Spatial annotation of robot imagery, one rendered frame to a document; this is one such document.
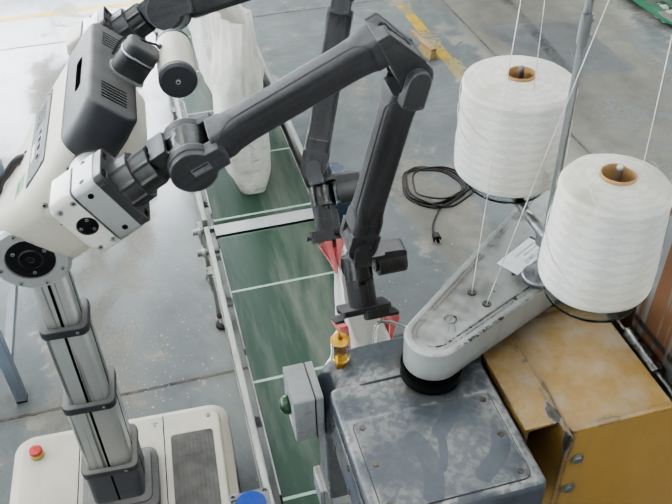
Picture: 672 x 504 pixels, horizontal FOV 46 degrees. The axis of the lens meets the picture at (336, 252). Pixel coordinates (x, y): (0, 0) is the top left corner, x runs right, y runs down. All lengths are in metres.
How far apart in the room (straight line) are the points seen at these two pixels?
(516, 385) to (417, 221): 2.51
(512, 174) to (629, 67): 4.02
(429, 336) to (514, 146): 0.29
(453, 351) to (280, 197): 2.12
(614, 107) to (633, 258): 3.73
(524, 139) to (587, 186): 0.20
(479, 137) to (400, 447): 0.44
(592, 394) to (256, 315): 1.63
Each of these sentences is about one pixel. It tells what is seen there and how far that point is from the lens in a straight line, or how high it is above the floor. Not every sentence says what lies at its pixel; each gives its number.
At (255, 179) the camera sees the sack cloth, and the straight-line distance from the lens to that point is 3.16.
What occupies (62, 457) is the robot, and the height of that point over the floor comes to 0.26.
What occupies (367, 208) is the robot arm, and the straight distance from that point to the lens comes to 1.45.
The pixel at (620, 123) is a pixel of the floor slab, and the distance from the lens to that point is 4.54.
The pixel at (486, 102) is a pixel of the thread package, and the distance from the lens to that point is 1.11.
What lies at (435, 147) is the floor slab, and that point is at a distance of 4.15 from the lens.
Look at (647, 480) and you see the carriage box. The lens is 1.34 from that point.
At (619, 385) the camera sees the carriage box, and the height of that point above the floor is 1.33.
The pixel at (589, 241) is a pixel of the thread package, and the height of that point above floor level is 1.63.
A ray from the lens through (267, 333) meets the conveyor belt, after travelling 2.58.
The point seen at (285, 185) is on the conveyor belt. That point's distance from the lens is 3.21.
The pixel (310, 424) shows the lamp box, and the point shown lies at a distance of 1.19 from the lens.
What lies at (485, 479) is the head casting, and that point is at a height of 1.34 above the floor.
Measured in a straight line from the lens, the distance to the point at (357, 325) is 1.78.
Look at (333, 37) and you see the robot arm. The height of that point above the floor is 1.48.
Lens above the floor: 2.21
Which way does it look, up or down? 40 degrees down
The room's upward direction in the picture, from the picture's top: 2 degrees counter-clockwise
